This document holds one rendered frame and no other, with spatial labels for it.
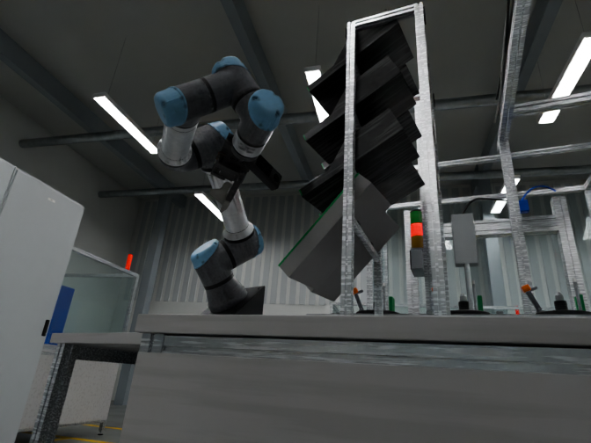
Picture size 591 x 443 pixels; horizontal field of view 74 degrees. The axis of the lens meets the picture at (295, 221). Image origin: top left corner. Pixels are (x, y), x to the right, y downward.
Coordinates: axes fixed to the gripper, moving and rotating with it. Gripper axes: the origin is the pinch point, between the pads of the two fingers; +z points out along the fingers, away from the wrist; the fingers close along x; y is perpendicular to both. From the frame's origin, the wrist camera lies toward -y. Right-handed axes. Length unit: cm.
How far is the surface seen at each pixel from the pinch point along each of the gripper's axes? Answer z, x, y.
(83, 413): 461, 36, 28
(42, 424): 53, 63, 20
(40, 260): 285, -54, 111
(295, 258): -16.1, 21.0, -17.9
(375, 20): -43, -37, -14
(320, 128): -25.1, -12.0, -13.0
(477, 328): -57, 44, -29
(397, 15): -47, -38, -18
